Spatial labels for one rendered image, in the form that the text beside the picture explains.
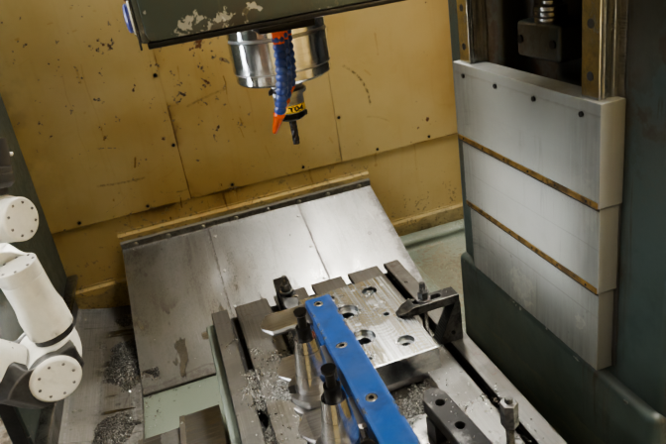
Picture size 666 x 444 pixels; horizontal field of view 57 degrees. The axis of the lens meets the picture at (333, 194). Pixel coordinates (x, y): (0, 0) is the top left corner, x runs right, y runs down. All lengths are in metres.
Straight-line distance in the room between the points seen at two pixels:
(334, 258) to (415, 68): 0.72
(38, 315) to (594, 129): 0.91
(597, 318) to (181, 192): 1.39
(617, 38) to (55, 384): 1.01
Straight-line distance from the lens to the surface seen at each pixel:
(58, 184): 2.12
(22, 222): 1.01
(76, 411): 1.83
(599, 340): 1.24
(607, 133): 1.05
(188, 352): 1.89
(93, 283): 2.25
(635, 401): 1.27
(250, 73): 0.97
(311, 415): 0.74
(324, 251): 2.05
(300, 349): 0.72
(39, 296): 1.07
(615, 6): 1.03
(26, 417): 1.55
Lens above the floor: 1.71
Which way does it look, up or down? 23 degrees down
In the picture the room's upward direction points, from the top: 9 degrees counter-clockwise
